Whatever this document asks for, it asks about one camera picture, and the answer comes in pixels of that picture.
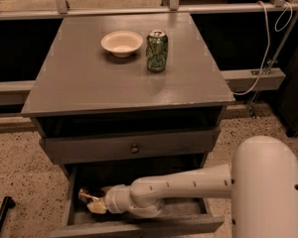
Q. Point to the round metal drawer knob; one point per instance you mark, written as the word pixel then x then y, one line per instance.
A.
pixel 134 149

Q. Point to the crushed orange soda can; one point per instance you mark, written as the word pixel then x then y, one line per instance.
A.
pixel 85 197

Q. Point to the grey wooden drawer cabinet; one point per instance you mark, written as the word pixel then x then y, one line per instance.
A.
pixel 108 121

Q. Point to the grey metal railing frame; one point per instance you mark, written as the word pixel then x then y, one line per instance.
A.
pixel 122 9

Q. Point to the closed grey upper drawer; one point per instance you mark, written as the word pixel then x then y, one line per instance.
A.
pixel 112 147

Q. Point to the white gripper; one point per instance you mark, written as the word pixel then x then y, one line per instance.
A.
pixel 111 199

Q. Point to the metal diagonal strut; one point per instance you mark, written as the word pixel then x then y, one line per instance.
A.
pixel 266 65

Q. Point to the black bar on floor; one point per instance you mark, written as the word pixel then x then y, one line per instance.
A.
pixel 7 203

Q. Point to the open grey middle drawer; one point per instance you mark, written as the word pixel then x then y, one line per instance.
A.
pixel 181 216

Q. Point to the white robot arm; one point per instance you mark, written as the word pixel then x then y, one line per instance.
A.
pixel 261 181

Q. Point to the white paper bowl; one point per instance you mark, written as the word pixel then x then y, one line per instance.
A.
pixel 122 44

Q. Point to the green soda can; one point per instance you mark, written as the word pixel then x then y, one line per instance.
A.
pixel 157 50

